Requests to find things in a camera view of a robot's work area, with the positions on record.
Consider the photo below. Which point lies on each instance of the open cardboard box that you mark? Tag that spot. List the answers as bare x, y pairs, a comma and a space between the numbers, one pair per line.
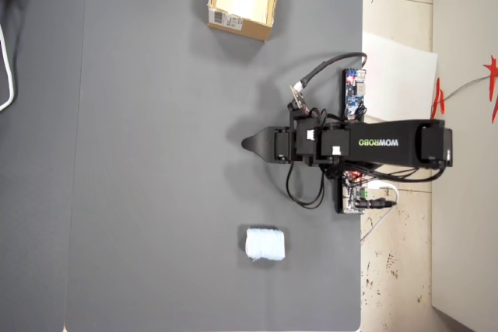
241, 31

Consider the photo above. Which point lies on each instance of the light blue yarn block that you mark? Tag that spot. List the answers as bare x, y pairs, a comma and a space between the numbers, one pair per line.
266, 244

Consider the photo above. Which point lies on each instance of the black power plug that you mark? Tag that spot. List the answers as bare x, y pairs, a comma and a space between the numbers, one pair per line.
377, 203

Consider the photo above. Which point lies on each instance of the motor controller circuit board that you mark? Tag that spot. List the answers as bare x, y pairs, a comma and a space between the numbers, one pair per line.
352, 200

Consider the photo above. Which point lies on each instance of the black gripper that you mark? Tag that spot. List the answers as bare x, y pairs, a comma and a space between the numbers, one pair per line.
283, 144

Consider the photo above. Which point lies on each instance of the blue circuit board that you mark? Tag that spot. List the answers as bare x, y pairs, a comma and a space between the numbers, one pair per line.
352, 95

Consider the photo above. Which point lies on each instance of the white paper sheet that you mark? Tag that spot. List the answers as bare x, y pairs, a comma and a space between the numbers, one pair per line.
397, 87

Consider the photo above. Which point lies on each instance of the grey table mat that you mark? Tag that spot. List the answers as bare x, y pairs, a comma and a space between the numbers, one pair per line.
155, 153

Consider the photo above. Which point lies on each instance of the small wrist camera board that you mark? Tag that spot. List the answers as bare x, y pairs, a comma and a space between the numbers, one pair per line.
299, 100

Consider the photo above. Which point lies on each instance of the white curved tube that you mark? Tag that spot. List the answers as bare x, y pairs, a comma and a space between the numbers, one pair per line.
10, 75

